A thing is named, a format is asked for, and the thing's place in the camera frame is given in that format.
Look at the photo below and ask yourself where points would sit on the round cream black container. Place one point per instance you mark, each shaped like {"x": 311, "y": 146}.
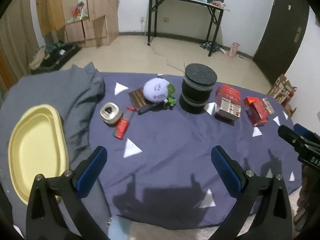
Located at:
{"x": 110, "y": 113}

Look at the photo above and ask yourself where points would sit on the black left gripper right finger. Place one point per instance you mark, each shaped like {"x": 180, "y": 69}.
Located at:
{"x": 273, "y": 219}

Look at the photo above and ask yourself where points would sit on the black cylindrical felt container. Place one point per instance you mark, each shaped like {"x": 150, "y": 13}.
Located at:
{"x": 197, "y": 85}

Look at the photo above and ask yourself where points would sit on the red silver carton box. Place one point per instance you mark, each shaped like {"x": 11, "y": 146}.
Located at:
{"x": 228, "y": 101}

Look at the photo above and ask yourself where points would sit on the open black suitcase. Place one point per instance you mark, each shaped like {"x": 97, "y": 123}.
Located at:
{"x": 51, "y": 58}

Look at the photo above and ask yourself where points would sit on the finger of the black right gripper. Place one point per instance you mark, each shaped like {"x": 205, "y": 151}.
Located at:
{"x": 291, "y": 137}
{"x": 307, "y": 134}

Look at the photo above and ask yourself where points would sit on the dark brown cigarette box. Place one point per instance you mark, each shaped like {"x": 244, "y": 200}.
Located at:
{"x": 140, "y": 103}

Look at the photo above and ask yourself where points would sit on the pink bottle on floor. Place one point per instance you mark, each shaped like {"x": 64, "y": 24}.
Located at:
{"x": 233, "y": 49}

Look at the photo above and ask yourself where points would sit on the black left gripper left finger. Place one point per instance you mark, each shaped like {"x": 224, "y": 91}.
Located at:
{"x": 44, "y": 217}

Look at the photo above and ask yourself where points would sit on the purple triangle-pattern bedsheet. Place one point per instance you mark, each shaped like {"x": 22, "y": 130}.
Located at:
{"x": 161, "y": 172}

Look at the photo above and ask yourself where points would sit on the white plush toy green leaves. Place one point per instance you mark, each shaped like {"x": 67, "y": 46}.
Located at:
{"x": 160, "y": 91}

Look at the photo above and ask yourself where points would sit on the grey crumpled cloth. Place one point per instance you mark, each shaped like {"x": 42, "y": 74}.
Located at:
{"x": 62, "y": 99}

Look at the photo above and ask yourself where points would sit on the cardboard box by wall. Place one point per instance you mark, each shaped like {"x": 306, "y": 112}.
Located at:
{"x": 283, "y": 92}

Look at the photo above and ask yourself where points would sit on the red cigarette box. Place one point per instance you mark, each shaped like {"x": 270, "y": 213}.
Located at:
{"x": 258, "y": 110}

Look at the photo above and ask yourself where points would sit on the dark brown door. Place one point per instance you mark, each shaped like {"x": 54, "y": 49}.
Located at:
{"x": 282, "y": 37}

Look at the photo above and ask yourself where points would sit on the yellow oval tray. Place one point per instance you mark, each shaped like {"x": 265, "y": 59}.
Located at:
{"x": 37, "y": 145}

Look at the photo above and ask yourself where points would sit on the black folding table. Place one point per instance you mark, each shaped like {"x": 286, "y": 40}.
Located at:
{"x": 191, "y": 20}

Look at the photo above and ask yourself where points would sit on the wooden cabinet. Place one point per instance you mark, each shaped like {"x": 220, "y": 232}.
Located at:
{"x": 90, "y": 23}

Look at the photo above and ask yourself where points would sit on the red cylindrical can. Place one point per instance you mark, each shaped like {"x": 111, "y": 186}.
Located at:
{"x": 123, "y": 123}

